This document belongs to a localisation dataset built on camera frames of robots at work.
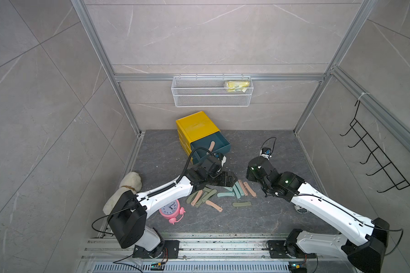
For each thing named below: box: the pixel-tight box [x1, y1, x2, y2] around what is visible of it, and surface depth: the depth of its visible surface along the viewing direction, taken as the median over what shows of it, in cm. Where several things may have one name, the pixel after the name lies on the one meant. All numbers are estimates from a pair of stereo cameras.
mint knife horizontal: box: [216, 192, 235, 198], surface depth 92 cm
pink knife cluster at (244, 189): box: [238, 179, 249, 197], surface depth 92 cm
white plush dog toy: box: [102, 171, 143, 215], surface depth 87 cm
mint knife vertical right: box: [234, 180, 245, 197], surface depth 92 cm
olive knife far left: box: [186, 190, 199, 205], surface depth 90 cm
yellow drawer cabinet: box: [175, 110, 221, 163], surface depth 95 cm
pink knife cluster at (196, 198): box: [190, 189, 203, 207], surface depth 90 cm
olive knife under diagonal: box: [195, 191, 208, 208], surface depth 90 cm
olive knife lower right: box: [232, 201, 252, 207], surface depth 88 cm
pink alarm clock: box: [158, 199, 186, 225], surface depth 84 cm
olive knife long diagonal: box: [201, 188, 217, 202], surface depth 92 cm
